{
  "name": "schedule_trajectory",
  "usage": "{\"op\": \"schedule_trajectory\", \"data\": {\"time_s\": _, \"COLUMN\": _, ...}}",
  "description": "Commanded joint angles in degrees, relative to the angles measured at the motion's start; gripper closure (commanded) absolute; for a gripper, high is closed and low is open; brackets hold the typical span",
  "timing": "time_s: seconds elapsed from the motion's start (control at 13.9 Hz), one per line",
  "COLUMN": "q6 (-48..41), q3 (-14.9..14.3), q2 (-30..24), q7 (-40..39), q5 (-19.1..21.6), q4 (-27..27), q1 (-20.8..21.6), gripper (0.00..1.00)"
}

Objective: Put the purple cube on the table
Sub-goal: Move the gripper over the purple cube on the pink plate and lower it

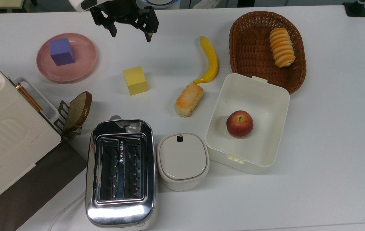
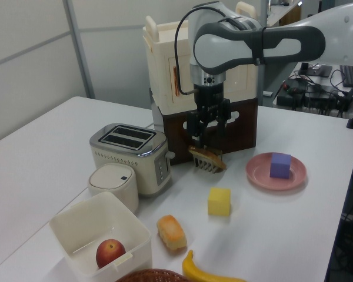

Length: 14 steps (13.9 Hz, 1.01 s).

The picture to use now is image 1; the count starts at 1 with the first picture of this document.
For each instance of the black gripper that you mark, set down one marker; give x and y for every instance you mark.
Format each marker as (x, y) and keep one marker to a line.
(124, 14)

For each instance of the purple cube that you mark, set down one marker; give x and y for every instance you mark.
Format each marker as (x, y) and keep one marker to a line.
(61, 51)

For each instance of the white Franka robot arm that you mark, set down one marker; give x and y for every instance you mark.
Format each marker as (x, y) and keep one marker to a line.
(80, 4)

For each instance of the yellow cube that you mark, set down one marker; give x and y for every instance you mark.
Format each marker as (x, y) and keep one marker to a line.
(135, 80)

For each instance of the pink plate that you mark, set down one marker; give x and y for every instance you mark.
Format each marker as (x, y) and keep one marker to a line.
(83, 61)

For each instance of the yellow banana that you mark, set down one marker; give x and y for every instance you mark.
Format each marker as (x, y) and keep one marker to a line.
(212, 59)

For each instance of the golden bread roll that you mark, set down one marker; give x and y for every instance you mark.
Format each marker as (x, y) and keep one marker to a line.
(189, 100)

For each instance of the brown bread slice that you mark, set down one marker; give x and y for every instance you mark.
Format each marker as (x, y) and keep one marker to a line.
(78, 110)

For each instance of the metal toast rack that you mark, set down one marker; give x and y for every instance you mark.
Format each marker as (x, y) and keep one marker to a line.
(61, 112)

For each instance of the brown wicker basket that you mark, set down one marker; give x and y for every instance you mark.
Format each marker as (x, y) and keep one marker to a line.
(253, 48)

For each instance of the white plastic box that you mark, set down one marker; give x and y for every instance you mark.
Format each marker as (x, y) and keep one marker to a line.
(250, 96)

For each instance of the white lidded canister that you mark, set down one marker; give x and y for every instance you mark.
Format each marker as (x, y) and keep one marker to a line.
(182, 158)

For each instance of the striped orange bread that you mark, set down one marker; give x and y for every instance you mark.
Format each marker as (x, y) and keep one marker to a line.
(282, 47)

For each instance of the cream toy oven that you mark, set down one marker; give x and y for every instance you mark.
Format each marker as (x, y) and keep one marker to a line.
(6, 141)

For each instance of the silver two-slot toaster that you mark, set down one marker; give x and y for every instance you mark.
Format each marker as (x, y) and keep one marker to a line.
(120, 211)

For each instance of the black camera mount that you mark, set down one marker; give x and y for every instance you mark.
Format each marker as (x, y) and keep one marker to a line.
(355, 9)

